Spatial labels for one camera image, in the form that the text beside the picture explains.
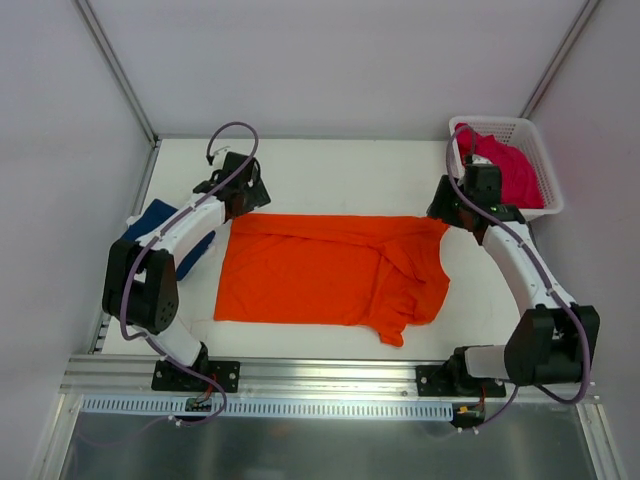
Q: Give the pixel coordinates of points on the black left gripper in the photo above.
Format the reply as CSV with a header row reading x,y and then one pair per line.
x,y
255,195

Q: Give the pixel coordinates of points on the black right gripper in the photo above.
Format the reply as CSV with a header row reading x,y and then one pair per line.
x,y
445,209

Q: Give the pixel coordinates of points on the orange t shirt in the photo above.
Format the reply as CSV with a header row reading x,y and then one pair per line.
x,y
383,273

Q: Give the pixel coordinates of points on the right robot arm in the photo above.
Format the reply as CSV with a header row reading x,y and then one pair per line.
x,y
553,344

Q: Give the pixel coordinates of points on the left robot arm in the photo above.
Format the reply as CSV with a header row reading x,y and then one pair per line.
x,y
141,291

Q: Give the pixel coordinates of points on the magenta t shirt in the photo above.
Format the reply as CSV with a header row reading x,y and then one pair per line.
x,y
519,180

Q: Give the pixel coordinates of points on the folded navy blue t shirt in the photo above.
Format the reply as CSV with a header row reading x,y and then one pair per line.
x,y
187,242

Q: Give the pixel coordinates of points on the white plastic basket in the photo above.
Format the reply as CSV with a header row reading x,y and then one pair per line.
x,y
516,132

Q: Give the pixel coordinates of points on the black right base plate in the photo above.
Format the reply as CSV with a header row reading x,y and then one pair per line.
x,y
445,381

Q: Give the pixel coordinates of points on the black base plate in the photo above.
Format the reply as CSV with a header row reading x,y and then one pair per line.
x,y
169,378
445,381

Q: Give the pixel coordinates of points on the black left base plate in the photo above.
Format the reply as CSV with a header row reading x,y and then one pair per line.
x,y
169,378

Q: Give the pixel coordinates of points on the aluminium front rail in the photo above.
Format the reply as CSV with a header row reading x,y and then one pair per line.
x,y
256,377

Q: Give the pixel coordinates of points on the white slotted cable duct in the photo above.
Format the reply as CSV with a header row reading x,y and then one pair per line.
x,y
437,411

